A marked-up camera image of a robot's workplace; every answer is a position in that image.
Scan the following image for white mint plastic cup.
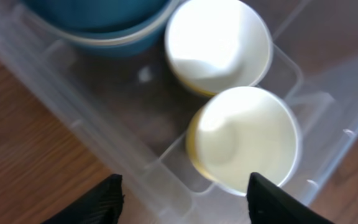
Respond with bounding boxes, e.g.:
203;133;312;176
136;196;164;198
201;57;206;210
196;86;303;196

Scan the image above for white small bowl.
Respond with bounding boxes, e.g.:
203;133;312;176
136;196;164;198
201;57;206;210
164;0;273;96

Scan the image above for yellow cup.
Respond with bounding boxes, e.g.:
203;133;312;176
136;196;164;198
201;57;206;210
185;108;216;182

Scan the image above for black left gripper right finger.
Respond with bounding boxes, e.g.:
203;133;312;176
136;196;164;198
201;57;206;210
246;172;333;224

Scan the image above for dark blue large bowl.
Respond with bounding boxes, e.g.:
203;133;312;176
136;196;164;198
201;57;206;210
23;0;167;32
69;20;167;58

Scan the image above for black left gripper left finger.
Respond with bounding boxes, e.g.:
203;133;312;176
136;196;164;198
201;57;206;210
42;174;124;224

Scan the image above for beige large bowl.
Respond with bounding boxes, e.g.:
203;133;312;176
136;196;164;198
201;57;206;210
24;0;180;47

